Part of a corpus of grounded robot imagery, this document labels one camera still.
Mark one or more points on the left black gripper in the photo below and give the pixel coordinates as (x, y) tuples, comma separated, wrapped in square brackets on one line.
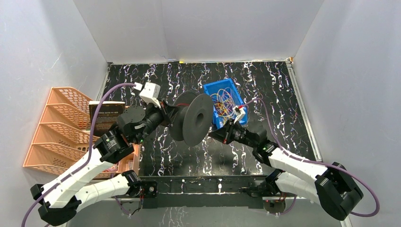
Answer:
[(166, 110)]

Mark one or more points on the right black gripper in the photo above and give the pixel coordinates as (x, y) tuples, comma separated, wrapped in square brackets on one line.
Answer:
[(225, 133)]

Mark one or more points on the black cable spool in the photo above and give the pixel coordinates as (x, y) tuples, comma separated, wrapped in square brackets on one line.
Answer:
[(194, 118)]

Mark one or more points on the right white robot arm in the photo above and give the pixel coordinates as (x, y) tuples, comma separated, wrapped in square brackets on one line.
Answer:
[(335, 191)]

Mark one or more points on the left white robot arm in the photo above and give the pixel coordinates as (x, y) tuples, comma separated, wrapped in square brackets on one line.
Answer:
[(61, 199)]

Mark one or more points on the dark book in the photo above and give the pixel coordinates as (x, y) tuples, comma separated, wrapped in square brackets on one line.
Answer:
[(107, 116)]

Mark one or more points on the blue plastic bin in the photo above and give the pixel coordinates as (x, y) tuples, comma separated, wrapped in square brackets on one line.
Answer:
[(224, 96)]

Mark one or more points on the orange compartment organizer tray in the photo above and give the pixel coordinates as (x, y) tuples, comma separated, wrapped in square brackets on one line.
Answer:
[(130, 159)]

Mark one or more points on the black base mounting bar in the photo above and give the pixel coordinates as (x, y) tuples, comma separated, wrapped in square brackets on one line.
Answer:
[(212, 191)]

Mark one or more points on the orange mesh file rack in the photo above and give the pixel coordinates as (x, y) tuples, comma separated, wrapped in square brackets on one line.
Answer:
[(61, 137)]

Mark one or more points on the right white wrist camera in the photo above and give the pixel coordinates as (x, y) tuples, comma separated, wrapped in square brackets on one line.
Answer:
[(239, 113)]

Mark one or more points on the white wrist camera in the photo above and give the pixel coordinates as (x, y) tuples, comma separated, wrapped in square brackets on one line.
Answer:
[(149, 93), (239, 113)]

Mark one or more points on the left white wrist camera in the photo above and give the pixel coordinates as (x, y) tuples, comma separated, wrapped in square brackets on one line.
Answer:
[(149, 93)]

